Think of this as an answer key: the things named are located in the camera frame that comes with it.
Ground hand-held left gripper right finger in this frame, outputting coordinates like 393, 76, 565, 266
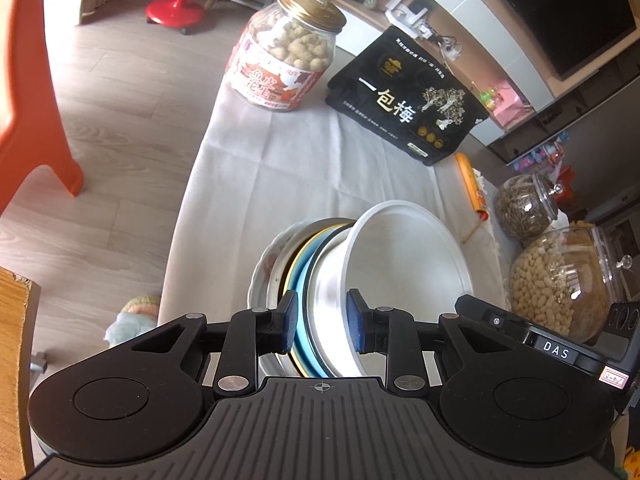
346, 288, 501, 396

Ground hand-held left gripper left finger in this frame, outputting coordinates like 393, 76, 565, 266
99, 290, 300, 397

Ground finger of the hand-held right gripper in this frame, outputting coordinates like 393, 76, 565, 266
607, 301, 640, 356
455, 294, 584, 367

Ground blue bowl with black rim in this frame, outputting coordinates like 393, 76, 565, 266
292, 225, 351, 378

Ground white floral plate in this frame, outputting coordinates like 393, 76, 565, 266
248, 219, 321, 311

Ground yellow plate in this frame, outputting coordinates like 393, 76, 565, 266
286, 219, 353, 378

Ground white plastic bowl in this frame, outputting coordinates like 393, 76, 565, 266
306, 201, 475, 378

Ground glass jar of pale peanuts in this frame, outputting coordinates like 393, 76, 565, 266
509, 225, 636, 343

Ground thin wooden stick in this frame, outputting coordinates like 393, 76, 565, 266
462, 212, 488, 245

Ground glass jar of dark seeds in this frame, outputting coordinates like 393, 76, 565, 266
494, 171, 573, 241

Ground long orange packet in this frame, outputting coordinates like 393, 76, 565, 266
454, 153, 488, 216

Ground pastel plush toy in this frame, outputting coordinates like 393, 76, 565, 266
104, 296, 161, 343

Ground white tablecloth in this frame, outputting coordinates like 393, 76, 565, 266
157, 45, 516, 331

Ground colourful small toys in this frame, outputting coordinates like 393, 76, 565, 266
510, 142, 576, 181

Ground pink box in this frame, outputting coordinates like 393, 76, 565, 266
487, 80, 533, 128

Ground black snack bag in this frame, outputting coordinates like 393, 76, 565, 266
325, 25, 488, 167

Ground light wooden panel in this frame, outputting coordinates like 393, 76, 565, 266
0, 266, 43, 480

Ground white and wood tv cabinet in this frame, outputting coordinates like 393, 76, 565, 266
325, 0, 640, 241

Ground peanut jar with gold lid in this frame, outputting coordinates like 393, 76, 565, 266
223, 0, 347, 113

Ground white router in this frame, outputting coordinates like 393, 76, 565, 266
385, 0, 433, 28

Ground black television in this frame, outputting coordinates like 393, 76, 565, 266
472, 0, 640, 81

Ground orange plastic chair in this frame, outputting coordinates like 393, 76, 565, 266
0, 0, 85, 216

